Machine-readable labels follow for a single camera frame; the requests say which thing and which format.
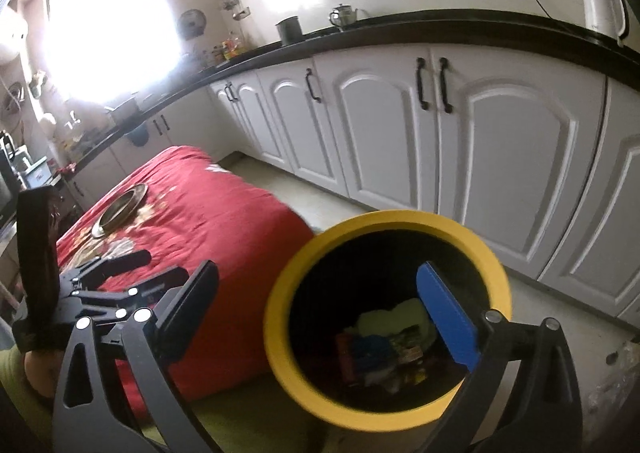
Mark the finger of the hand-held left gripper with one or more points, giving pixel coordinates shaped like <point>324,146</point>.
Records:
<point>125,260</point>
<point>165,280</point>

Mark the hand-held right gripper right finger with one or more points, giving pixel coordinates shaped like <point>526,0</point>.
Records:
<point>445,313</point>

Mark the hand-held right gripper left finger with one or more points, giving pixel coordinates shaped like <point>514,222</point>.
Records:
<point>200,293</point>

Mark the colourful printed wrapper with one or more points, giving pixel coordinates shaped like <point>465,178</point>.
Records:
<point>409,345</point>

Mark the large pale green packet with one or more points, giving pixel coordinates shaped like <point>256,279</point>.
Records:
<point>395,318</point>

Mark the blue wrapper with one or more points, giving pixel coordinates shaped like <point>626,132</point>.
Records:
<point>372,353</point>

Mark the yellow-rimmed black trash bin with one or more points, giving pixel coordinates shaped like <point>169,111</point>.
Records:
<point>350,415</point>

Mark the shallow metal bowl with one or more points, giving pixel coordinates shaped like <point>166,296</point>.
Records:
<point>117,213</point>

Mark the large metal plate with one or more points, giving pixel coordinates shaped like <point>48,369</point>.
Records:
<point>140,195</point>

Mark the red floral blanket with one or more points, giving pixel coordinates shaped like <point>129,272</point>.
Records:
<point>225,213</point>

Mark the blue and white box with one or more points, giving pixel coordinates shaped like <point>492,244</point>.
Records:
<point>36,174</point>

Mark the blue hanging plastic bin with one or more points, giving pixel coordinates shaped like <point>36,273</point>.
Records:
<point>137,135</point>

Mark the metal cooking pot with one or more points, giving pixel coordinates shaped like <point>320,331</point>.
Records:
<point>122,112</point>

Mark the metal faucet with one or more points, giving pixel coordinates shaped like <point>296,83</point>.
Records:
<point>75,119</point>

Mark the white lower kitchen cabinets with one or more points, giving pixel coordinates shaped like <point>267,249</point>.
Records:
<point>500,158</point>

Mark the clear plastic sheet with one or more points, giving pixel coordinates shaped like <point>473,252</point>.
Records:
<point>617,378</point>

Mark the group of condiment bottles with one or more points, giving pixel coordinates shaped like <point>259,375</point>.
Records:
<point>229,49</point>

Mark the bright kitchen window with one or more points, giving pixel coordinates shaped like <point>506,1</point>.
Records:
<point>110,23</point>

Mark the white water heater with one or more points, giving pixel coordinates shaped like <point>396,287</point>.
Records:
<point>11,43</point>

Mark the dark metal canister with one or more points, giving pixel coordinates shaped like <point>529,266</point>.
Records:
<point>290,31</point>

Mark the black kitchen countertop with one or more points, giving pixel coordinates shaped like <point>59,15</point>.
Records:
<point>450,23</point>

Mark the metal teapot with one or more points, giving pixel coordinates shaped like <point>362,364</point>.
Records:
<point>344,17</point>

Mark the white electric kettle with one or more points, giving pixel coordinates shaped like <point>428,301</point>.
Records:
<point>600,8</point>

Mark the round grey wall fan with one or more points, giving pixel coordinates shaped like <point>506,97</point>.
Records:
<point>192,24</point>

